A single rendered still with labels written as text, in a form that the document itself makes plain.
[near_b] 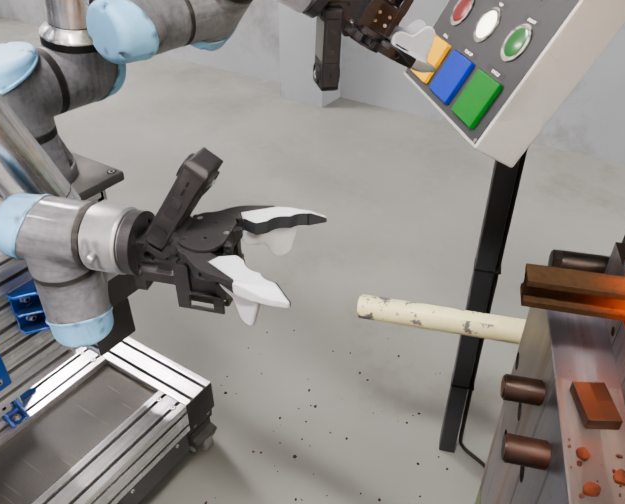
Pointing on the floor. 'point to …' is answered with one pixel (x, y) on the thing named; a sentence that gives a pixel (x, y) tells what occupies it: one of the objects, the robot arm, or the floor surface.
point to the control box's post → (478, 295)
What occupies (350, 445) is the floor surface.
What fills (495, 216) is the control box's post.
